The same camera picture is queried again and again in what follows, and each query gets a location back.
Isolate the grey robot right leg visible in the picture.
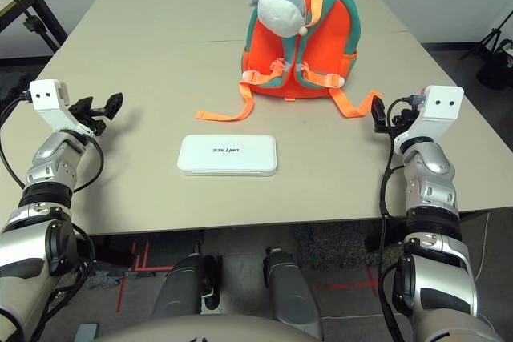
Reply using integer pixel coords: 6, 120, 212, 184
262, 247, 324, 339

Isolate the beige robot torso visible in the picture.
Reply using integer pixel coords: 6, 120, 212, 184
91, 313, 321, 342

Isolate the grey white plush keychain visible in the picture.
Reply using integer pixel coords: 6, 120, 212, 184
248, 0, 312, 38

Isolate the grey robot leg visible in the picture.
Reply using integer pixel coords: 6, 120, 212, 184
151, 252, 221, 319
262, 247, 324, 339

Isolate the small grey box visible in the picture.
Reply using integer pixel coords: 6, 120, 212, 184
75, 324, 99, 342

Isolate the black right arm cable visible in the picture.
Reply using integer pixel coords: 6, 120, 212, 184
375, 97, 418, 342

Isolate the black tripod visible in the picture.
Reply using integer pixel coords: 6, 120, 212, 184
471, 11, 513, 63

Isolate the grey crumpled cloth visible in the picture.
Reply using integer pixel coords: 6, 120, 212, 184
85, 269, 138, 291

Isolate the grey robot left leg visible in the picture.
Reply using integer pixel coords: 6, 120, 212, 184
151, 252, 221, 319

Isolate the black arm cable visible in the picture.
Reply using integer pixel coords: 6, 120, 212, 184
0, 91, 106, 195
375, 97, 418, 342

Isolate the white floor cable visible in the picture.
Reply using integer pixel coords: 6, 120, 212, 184
471, 211, 513, 329

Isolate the black framed side table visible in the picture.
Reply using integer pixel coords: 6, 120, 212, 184
0, 0, 68, 55

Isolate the white Unitree box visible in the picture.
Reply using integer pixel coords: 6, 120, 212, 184
176, 135, 278, 178

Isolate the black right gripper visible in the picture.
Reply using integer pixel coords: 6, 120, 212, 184
370, 95, 416, 135

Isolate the dark speckled rug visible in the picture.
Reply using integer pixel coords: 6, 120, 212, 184
294, 222, 406, 270

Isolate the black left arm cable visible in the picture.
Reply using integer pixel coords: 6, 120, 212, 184
0, 91, 106, 195

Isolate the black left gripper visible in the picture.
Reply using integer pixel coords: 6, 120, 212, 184
71, 92, 124, 137

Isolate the black bag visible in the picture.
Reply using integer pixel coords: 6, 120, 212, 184
476, 39, 513, 91

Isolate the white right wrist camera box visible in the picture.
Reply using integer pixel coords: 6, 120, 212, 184
393, 85, 465, 155

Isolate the orange teal backpack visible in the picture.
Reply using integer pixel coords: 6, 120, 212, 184
195, 0, 382, 123

